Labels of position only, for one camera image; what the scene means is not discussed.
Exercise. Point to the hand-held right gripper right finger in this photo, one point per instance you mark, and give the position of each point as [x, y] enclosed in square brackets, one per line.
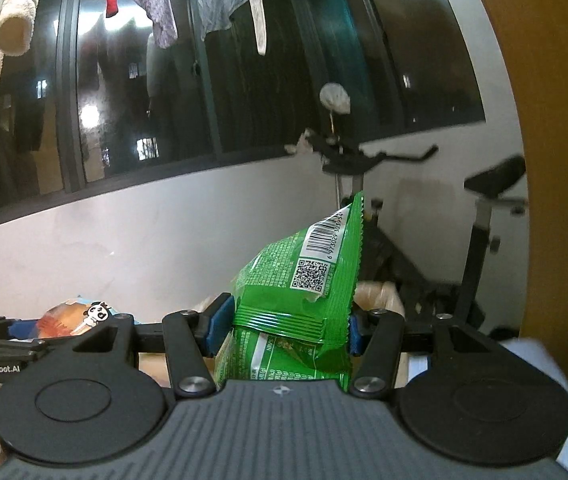
[355, 335]

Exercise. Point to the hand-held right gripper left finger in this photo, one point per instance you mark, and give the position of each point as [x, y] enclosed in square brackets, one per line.
[221, 321]

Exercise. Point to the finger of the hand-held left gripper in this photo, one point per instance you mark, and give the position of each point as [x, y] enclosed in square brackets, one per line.
[19, 330]
[4, 344]

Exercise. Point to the brown cardboard box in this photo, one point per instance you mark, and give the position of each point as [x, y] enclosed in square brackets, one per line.
[378, 300]

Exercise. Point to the orange panda print snack packet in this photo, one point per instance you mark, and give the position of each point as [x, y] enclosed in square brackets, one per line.
[71, 317]

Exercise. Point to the green snack packet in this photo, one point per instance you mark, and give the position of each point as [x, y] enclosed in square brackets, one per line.
[284, 362]
[284, 270]

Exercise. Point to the black exercise bike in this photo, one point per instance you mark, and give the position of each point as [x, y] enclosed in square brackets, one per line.
[469, 260]

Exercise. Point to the white rag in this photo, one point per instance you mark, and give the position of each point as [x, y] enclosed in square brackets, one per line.
[305, 141]

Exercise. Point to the wooden board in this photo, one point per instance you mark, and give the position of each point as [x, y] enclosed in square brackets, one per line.
[553, 110]

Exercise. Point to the white hanging garment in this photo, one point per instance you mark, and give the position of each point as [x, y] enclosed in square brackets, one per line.
[219, 0]

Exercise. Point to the pale floral garment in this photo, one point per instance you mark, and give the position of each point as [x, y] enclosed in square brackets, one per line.
[156, 5]

